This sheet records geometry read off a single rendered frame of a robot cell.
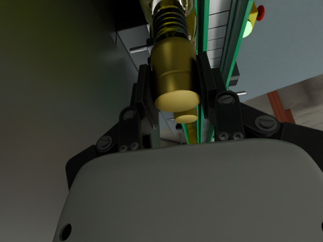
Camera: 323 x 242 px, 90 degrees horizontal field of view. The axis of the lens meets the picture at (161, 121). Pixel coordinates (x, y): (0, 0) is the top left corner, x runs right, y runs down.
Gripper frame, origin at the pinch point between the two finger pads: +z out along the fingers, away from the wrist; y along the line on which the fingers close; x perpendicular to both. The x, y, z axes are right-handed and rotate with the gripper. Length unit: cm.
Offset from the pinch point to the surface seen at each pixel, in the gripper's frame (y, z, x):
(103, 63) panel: -12.0, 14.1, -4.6
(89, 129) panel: -11.9, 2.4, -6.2
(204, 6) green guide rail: 5.4, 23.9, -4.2
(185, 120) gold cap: -0.2, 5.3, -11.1
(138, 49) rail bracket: -9.1, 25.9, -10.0
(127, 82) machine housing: -15.3, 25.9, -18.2
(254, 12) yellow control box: 21.1, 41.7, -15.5
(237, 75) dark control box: 22, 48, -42
